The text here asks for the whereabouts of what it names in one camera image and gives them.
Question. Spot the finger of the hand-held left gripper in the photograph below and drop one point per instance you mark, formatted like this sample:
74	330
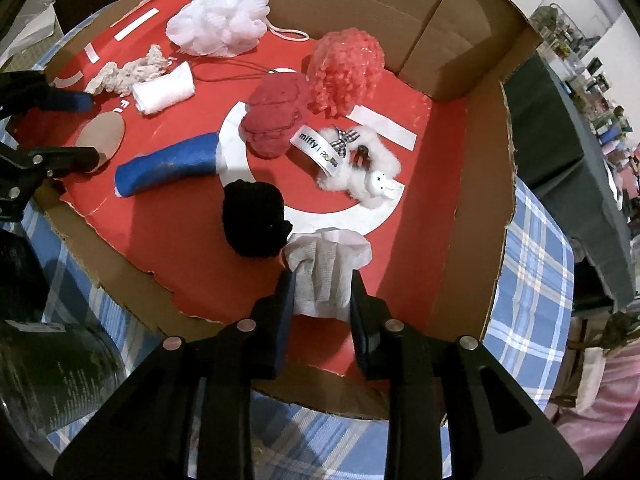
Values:
70	101
60	157

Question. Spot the white cloth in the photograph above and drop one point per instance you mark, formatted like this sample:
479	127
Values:
162	90

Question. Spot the red beaded ball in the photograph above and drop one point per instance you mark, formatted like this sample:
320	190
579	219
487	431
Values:
345	70

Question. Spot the black knitted ball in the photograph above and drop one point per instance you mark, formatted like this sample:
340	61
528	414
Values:
255	220

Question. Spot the white mesh bath loofah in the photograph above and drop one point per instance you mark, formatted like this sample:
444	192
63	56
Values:
220	15

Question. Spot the dark cloth covered table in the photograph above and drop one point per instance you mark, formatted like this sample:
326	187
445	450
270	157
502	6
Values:
565	160

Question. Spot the cardboard box red lining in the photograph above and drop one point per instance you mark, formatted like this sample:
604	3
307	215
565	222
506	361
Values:
425	160

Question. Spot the group of cosmetic bottles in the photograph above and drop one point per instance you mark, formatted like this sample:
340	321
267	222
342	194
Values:
600	110

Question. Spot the large glass jar metal lid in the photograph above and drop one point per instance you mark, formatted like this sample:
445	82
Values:
50	375

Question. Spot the dark dried plant bundle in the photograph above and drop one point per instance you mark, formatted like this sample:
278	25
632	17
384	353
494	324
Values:
620	330

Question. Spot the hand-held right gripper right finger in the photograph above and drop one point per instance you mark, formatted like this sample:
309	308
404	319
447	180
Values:
359	320

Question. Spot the white wipe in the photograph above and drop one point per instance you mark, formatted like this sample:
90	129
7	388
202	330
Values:
325	270

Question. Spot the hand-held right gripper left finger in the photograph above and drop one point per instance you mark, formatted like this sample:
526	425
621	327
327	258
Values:
285	320

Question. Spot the beige round powder puff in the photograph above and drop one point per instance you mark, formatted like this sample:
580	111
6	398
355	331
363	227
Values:
105	135

